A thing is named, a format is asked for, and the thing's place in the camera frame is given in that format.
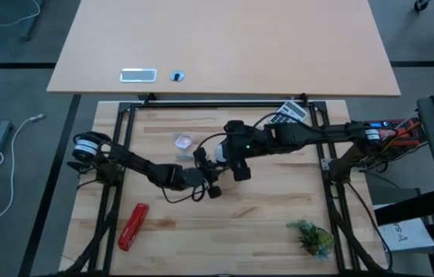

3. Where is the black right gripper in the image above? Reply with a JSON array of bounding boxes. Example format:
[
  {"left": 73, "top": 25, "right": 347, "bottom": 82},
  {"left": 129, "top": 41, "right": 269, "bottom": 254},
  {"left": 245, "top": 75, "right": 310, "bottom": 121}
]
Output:
[{"left": 222, "top": 119, "right": 270, "bottom": 182}]

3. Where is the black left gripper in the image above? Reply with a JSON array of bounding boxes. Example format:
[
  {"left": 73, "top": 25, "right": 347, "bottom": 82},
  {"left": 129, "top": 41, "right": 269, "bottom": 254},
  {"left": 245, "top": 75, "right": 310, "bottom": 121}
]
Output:
[{"left": 172, "top": 148, "right": 229, "bottom": 199}]

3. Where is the white globe lightbulb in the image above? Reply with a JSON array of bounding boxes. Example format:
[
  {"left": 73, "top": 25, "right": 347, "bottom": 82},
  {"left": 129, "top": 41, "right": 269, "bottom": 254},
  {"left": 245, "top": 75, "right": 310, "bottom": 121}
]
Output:
[{"left": 215, "top": 142, "right": 229, "bottom": 165}]

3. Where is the clear lamp cable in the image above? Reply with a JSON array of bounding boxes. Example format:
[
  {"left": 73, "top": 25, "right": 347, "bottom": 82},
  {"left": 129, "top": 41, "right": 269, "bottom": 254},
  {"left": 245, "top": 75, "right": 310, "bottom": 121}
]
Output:
[{"left": 173, "top": 133, "right": 195, "bottom": 161}]

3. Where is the grey desk calculator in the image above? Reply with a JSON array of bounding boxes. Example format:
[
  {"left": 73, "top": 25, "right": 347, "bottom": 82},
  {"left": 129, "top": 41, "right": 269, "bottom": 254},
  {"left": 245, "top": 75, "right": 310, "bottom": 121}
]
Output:
[{"left": 269, "top": 99, "right": 309, "bottom": 126}]

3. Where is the red stapler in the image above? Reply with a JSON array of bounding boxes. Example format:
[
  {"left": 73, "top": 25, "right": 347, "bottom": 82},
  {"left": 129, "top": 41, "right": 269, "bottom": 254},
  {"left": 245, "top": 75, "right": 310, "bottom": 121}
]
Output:
[{"left": 117, "top": 202, "right": 150, "bottom": 252}]

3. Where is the large beige desk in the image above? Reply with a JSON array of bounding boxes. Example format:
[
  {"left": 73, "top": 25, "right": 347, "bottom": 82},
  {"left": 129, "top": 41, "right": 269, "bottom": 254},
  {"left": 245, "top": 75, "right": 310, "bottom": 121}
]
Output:
[{"left": 45, "top": 0, "right": 402, "bottom": 97}]

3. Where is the small green potted plant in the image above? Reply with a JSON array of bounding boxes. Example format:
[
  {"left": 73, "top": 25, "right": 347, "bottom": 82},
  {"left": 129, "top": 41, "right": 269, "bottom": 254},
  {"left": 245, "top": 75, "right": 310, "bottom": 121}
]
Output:
[{"left": 285, "top": 219, "right": 336, "bottom": 261}]

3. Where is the silver rectangular desk plate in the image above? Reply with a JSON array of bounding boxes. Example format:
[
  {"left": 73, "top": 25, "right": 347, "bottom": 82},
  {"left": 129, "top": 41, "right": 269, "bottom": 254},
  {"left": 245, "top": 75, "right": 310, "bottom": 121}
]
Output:
[{"left": 119, "top": 68, "right": 158, "bottom": 84}]

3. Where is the red power supply unit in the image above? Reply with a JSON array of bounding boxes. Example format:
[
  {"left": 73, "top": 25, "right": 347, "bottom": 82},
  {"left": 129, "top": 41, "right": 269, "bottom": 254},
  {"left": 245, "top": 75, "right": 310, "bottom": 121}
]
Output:
[{"left": 362, "top": 118, "right": 422, "bottom": 149}]

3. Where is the white paper bag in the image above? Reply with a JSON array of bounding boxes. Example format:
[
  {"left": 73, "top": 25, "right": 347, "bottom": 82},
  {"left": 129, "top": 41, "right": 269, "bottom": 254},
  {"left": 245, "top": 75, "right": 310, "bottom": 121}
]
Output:
[{"left": 376, "top": 217, "right": 434, "bottom": 253}]

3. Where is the black aluminium frame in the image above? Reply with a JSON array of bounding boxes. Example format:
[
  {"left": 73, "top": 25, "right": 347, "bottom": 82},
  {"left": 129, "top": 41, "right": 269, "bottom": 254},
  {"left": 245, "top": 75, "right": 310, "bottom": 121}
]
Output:
[{"left": 47, "top": 93, "right": 393, "bottom": 277}]

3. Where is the white floor cable with plug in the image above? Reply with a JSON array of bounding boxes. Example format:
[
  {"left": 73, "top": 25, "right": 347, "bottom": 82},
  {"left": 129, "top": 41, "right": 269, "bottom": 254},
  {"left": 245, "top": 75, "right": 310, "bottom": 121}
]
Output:
[{"left": 0, "top": 113, "right": 45, "bottom": 234}]

